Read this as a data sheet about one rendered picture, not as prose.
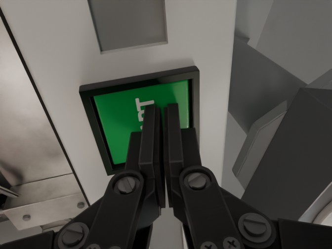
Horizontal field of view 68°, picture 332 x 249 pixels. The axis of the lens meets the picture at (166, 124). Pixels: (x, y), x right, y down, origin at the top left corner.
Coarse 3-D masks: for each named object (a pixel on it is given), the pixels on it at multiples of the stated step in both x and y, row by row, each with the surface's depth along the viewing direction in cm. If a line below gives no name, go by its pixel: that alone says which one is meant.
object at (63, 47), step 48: (0, 0) 9; (48, 0) 9; (96, 0) 10; (144, 0) 10; (192, 0) 10; (48, 48) 10; (96, 48) 10; (144, 48) 11; (192, 48) 11; (48, 96) 11; (96, 144) 13; (96, 192) 16
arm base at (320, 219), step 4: (328, 204) 31; (324, 208) 32; (328, 208) 31; (320, 212) 32; (324, 212) 32; (328, 212) 31; (320, 216) 32; (324, 216) 32; (328, 216) 31; (316, 220) 33; (320, 220) 32; (324, 220) 32; (328, 220) 32; (324, 224) 32; (328, 224) 33
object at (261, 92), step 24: (240, 0) 104; (264, 0) 106; (240, 24) 110; (264, 24) 113; (240, 48) 63; (240, 72) 56; (264, 72) 52; (288, 72) 52; (240, 96) 53; (264, 96) 48; (288, 96) 44; (240, 120) 54; (264, 120) 36; (264, 144) 38; (240, 168) 40
